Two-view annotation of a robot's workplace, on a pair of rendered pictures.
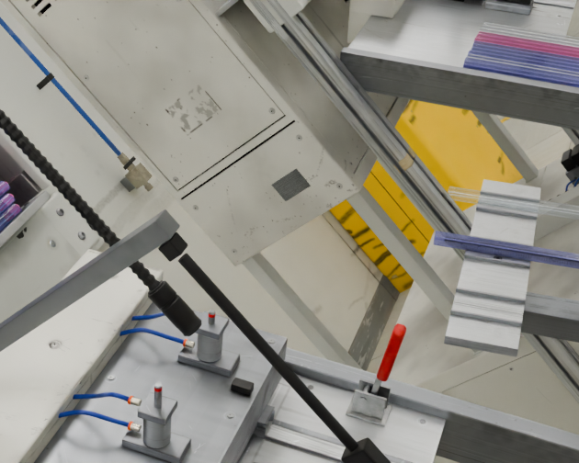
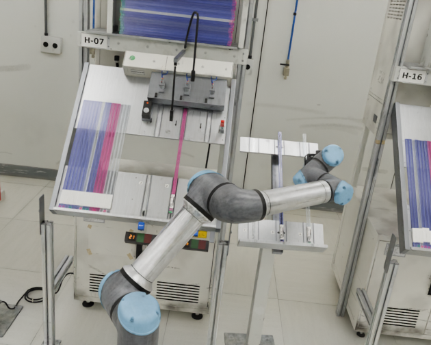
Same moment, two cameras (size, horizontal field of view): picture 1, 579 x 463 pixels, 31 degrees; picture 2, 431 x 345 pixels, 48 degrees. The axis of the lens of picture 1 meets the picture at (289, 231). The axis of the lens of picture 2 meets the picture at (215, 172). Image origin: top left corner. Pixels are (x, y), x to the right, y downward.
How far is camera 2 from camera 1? 1.65 m
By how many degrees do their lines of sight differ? 52
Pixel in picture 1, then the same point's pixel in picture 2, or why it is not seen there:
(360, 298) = not seen: outside the picture
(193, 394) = (202, 93)
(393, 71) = (395, 120)
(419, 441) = (216, 139)
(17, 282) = (219, 55)
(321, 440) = (210, 122)
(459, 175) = not seen: outside the picture
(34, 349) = (200, 64)
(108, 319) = (213, 72)
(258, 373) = (211, 103)
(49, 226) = (237, 53)
